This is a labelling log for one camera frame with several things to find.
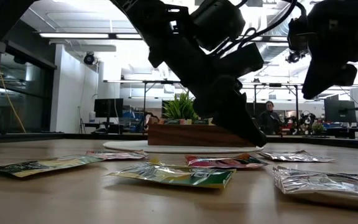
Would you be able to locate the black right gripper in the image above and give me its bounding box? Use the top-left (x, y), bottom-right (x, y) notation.
top-left (301, 0), bottom-right (358, 100)

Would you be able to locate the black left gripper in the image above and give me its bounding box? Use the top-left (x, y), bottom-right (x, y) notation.
top-left (147, 34), bottom-right (267, 147)

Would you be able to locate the wooden tea box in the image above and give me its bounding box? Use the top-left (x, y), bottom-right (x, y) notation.
top-left (147, 123), bottom-right (258, 147)

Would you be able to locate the pale silver tea packet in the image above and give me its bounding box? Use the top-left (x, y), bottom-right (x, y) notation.
top-left (256, 150), bottom-right (335, 163)
top-left (272, 166), bottom-right (358, 206)

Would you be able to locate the person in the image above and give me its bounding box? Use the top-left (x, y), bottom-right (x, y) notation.
top-left (258, 101), bottom-right (284, 135)

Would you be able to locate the black computer monitor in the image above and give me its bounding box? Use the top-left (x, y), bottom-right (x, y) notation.
top-left (324, 99), bottom-right (357, 124)
top-left (94, 98), bottom-right (124, 118)

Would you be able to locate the small background plant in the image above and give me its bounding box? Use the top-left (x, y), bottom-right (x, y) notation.
top-left (311, 121), bottom-right (326, 135)

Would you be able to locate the green plant white pot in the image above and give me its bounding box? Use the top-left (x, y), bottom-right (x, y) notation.
top-left (162, 92), bottom-right (200, 125)

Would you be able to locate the white round plate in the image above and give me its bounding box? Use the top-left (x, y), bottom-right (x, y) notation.
top-left (103, 140), bottom-right (264, 154)

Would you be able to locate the black overhead light bar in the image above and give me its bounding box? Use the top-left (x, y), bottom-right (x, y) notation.
top-left (39, 32), bottom-right (358, 44)

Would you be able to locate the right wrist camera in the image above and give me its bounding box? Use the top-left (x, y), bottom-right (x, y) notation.
top-left (287, 14), bottom-right (311, 53)

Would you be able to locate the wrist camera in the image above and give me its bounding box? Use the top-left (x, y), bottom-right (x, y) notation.
top-left (287, 14), bottom-right (311, 53)
top-left (191, 0), bottom-right (247, 52)

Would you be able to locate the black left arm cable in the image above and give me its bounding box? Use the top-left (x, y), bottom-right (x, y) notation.
top-left (216, 0), bottom-right (307, 57)

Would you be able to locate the black metal background frame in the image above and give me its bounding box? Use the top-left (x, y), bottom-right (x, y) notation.
top-left (104, 79), bottom-right (301, 125)

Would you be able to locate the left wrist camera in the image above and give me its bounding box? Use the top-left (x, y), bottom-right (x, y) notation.
top-left (191, 0), bottom-right (247, 52)

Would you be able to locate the black ceiling camera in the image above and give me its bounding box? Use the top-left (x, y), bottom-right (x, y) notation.
top-left (83, 52), bottom-right (96, 65)

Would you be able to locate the black table frame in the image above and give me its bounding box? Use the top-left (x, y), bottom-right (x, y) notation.
top-left (0, 132), bottom-right (358, 151)

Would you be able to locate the yellow hanging cable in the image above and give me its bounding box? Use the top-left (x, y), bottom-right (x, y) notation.
top-left (0, 49), bottom-right (27, 134)

